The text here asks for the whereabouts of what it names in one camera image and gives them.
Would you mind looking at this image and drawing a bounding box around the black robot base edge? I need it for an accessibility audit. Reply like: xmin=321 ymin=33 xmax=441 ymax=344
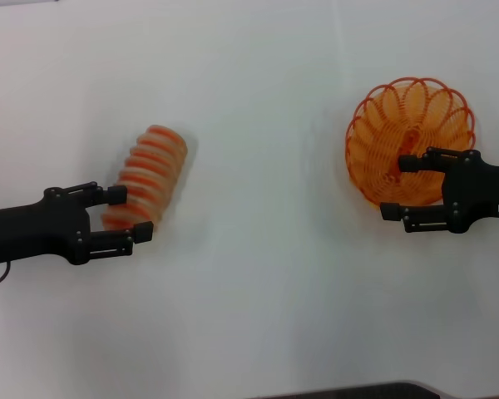
xmin=245 ymin=380 xmax=454 ymax=399

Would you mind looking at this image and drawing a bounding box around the orange striped bread roll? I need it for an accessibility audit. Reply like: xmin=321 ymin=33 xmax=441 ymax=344
xmin=101 ymin=123 xmax=189 ymax=234

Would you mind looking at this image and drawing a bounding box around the orange wire basket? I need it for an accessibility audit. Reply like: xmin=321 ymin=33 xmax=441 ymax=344
xmin=343 ymin=76 xmax=478 ymax=209

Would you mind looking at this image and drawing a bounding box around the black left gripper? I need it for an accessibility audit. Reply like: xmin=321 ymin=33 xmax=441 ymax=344
xmin=0 ymin=181 xmax=155 ymax=267

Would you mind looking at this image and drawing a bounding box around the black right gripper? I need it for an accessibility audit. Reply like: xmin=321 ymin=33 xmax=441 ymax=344
xmin=379 ymin=147 xmax=499 ymax=234

